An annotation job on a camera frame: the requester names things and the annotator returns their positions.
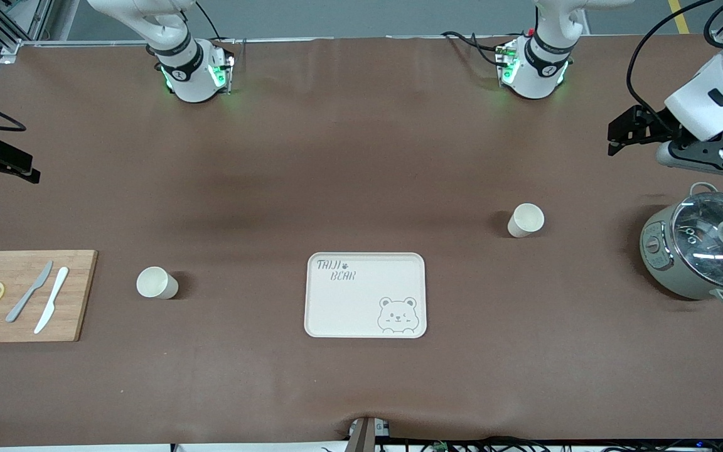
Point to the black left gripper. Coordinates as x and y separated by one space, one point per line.
658 123

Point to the white plastic cup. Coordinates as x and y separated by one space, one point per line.
528 220
153 282

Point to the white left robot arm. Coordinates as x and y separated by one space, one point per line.
534 78

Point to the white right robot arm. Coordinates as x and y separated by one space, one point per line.
189 81

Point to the white bear print tray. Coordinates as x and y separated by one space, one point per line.
349 307

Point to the grey plastic knife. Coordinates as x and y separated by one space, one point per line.
40 276

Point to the glass pot lid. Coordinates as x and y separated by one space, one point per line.
706 245

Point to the white plastic knife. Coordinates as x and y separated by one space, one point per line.
56 289

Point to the grey-green electric cooking pot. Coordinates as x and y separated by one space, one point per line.
669 276

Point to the bamboo cutting board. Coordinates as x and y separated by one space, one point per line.
73 301

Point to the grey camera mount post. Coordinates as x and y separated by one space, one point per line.
364 436

